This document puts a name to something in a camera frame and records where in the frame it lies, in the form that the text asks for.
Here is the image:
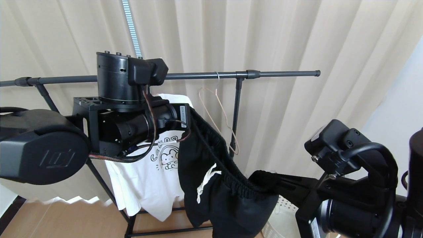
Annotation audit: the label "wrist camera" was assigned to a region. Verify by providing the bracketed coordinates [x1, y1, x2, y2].
[128, 58, 169, 87]
[304, 119, 390, 180]

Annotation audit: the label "black shorts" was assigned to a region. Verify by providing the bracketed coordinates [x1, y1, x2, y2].
[178, 107, 280, 238]

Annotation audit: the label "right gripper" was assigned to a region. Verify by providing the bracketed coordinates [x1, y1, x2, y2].
[296, 178, 397, 238]

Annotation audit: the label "white laundry basket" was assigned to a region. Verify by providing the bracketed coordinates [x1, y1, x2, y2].
[261, 195, 309, 238]

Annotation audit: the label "black cable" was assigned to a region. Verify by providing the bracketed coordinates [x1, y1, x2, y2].
[334, 142, 399, 238]
[0, 107, 29, 115]

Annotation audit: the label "beige curtain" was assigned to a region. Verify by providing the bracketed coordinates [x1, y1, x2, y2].
[0, 0, 423, 204]

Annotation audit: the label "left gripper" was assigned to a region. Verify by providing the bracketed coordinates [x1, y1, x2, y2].
[116, 99, 192, 154]

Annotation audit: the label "pink clothes hanger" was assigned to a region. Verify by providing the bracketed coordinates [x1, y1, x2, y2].
[198, 71, 239, 156]

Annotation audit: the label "white printed t-shirt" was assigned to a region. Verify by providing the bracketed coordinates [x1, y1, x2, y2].
[105, 94, 194, 222]

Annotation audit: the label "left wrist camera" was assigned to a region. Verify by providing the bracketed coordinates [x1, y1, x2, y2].
[128, 58, 169, 87]

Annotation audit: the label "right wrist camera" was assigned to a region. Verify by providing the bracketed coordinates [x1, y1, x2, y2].
[304, 119, 390, 180]

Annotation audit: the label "black clothes rack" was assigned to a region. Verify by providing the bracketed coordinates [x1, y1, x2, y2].
[0, 69, 321, 238]

